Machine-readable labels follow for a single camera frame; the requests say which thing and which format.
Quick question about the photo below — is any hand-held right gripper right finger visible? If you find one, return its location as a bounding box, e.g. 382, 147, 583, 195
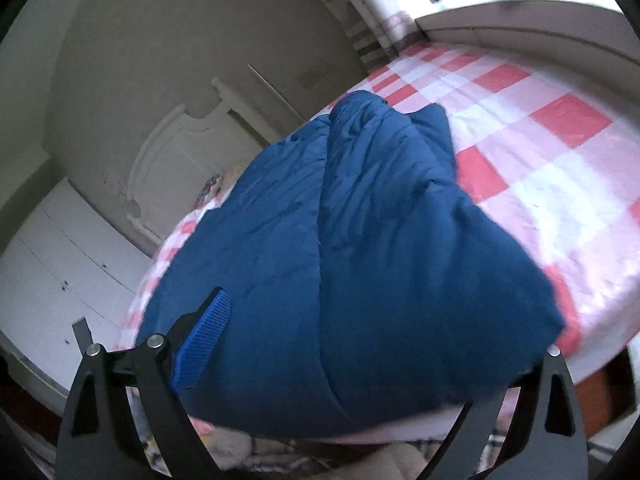
425, 344, 590, 480

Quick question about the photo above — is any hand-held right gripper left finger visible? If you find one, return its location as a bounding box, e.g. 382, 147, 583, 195
56, 287, 232, 480

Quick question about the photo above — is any blue quilted down jacket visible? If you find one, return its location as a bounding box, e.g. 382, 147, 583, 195
135, 91, 566, 440

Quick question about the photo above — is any floral patterned pillow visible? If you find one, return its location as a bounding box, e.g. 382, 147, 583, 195
192, 174, 223, 208

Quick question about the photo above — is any white wardrobe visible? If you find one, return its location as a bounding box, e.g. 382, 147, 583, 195
0, 177, 153, 401

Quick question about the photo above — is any yellow textured pillow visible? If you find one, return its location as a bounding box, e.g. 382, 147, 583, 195
215, 162, 251, 201

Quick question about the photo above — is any white wooden headboard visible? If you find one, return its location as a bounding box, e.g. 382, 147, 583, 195
125, 77, 301, 256

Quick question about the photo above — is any pink checkered bed sheet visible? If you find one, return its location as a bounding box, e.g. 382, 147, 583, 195
112, 42, 640, 443

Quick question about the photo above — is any striped printed curtain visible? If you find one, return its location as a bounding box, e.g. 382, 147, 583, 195
292, 0, 436, 68

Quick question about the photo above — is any white window ledge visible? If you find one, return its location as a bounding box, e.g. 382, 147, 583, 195
415, 0, 640, 73

